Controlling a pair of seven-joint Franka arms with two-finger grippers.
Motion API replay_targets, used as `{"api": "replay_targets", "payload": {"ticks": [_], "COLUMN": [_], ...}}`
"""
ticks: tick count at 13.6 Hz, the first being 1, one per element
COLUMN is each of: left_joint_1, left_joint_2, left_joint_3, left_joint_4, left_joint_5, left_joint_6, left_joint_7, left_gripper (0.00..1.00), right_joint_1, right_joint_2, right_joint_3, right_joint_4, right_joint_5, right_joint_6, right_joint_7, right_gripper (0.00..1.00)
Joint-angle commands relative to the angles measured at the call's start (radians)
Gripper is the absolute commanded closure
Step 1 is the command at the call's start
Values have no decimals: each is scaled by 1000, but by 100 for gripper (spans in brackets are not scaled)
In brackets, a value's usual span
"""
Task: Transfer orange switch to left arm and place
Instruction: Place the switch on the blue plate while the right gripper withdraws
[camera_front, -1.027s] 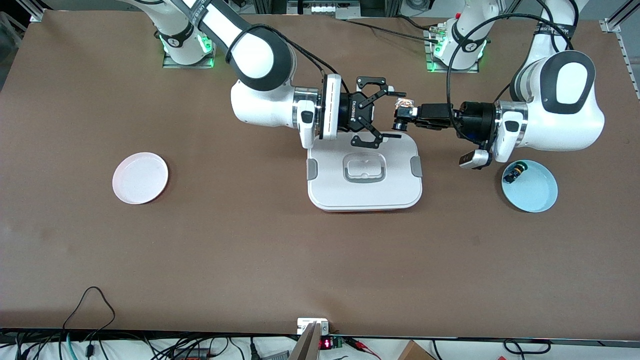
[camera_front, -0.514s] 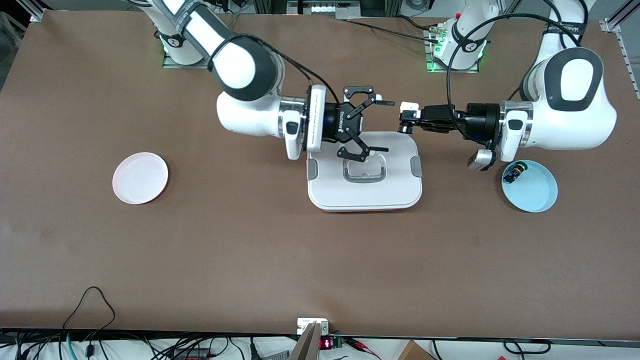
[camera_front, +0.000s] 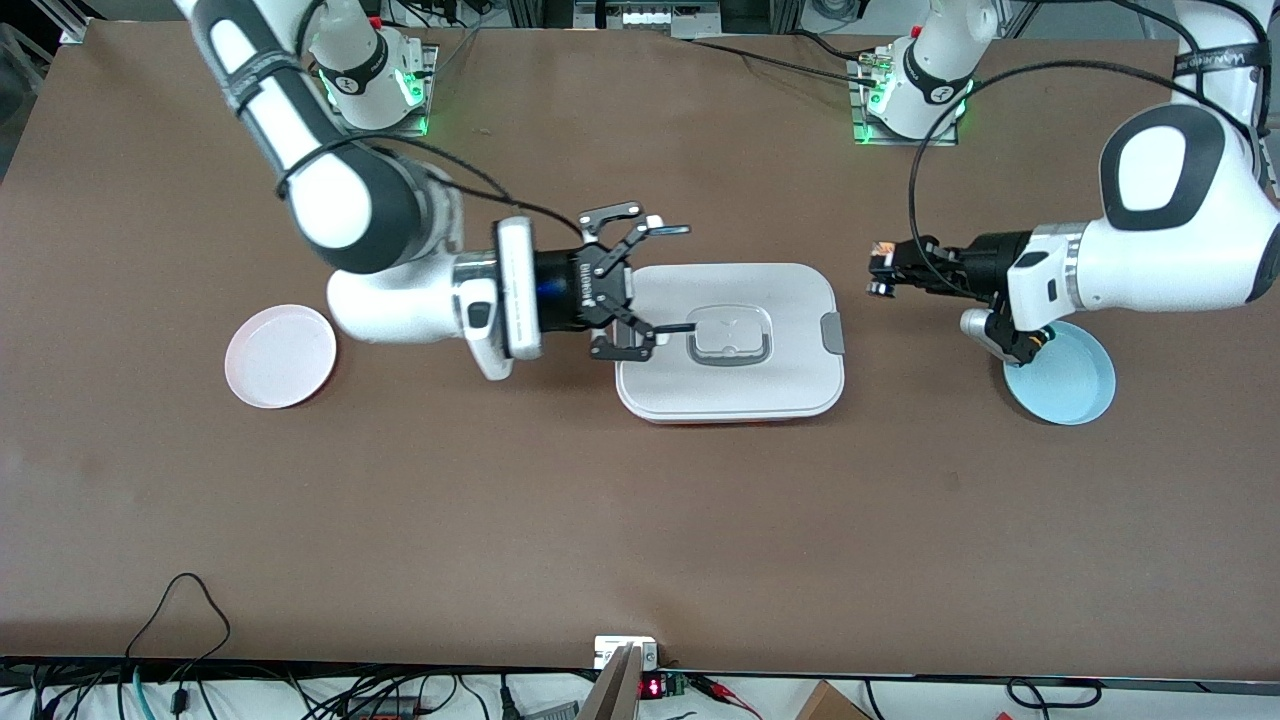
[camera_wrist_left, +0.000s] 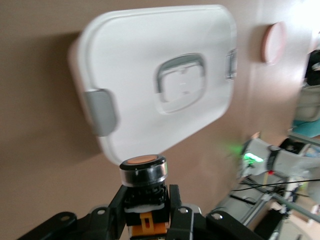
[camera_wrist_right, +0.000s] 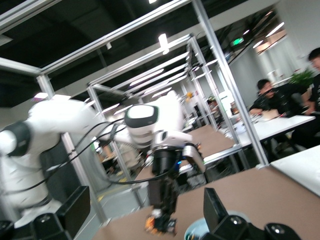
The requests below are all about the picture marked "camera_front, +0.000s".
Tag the brown cardboard box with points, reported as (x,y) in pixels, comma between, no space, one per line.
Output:
(828,703)

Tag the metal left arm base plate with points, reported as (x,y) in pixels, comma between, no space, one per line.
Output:
(870,140)

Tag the light blue round plate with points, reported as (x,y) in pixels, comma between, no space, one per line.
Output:
(1080,385)

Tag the orange push-button switch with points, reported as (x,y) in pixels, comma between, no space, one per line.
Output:
(882,268)

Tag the small white device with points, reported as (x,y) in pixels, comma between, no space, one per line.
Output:
(605,648)

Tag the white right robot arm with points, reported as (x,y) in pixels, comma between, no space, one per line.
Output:
(340,200)

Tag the circuit board with red digits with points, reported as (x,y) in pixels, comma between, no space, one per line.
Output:
(660,686)

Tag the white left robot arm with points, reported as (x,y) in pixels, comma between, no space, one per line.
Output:
(1160,260)

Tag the white connector strip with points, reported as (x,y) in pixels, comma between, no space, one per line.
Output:
(665,17)

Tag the grey metal bracket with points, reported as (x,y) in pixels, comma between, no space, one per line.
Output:
(615,690)

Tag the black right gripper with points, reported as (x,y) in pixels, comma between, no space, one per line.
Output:
(562,290)

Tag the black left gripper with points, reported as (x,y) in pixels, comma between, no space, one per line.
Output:
(985,262)

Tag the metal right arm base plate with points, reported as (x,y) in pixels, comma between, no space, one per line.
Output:
(340,128)

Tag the pink round plate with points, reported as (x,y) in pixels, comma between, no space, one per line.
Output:
(280,357)

